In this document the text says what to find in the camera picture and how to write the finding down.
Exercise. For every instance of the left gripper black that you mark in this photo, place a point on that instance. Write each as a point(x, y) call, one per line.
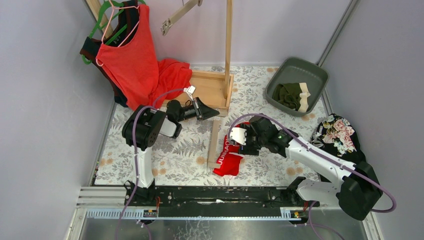
point(197, 109)

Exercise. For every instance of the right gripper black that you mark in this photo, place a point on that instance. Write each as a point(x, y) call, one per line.
point(249, 145)

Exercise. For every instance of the red underwear with white lettering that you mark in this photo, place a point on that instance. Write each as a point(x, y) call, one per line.
point(229, 159)

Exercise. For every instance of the olive green underwear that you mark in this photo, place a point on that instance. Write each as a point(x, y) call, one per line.
point(293, 96)

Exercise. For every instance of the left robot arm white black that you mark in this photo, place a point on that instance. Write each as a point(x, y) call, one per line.
point(144, 126)

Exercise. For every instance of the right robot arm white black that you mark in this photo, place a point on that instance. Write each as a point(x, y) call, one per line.
point(354, 187)

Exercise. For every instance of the green plastic hanger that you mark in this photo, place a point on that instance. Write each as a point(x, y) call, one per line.
point(98, 9)

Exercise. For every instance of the wooden clothes rack stand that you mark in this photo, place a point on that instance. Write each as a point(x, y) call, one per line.
point(215, 88)

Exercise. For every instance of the floral table cloth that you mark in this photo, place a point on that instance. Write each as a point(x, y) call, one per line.
point(183, 161)

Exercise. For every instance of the red tank top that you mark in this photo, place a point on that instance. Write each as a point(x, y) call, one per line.
point(133, 67)

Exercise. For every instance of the black floral garment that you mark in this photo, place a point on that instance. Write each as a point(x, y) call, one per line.
point(336, 136)

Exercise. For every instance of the dark striped garment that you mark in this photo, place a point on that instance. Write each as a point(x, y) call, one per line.
point(91, 48)

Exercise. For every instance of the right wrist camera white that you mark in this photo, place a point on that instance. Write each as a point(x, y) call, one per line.
point(238, 136)

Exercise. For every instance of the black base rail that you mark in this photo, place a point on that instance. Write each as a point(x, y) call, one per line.
point(214, 201)

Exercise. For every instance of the pink wire hanger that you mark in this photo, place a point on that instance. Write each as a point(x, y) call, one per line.
point(117, 9)

